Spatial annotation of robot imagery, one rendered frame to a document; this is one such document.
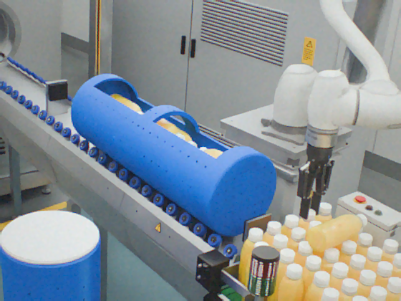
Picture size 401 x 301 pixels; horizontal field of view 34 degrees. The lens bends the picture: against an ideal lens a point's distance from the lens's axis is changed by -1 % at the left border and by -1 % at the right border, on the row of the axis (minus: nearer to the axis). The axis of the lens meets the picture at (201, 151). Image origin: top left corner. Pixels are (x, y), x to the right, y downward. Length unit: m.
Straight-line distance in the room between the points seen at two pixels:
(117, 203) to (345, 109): 1.01
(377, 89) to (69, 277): 0.98
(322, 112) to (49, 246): 0.83
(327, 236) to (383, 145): 3.23
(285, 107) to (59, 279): 1.13
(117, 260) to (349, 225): 2.03
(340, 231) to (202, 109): 2.52
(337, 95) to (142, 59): 2.90
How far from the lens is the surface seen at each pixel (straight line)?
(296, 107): 2.49
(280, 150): 2.48
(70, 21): 7.49
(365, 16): 2.28
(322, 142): 1.84
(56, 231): 1.92
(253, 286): 1.48
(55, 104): 3.03
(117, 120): 2.34
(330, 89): 1.78
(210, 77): 4.10
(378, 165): 5.00
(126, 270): 3.57
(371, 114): 1.81
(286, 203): 2.55
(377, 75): 1.89
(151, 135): 2.19
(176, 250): 2.18
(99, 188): 2.53
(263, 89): 3.83
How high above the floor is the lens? 2.03
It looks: 24 degrees down
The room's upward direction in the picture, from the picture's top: 5 degrees clockwise
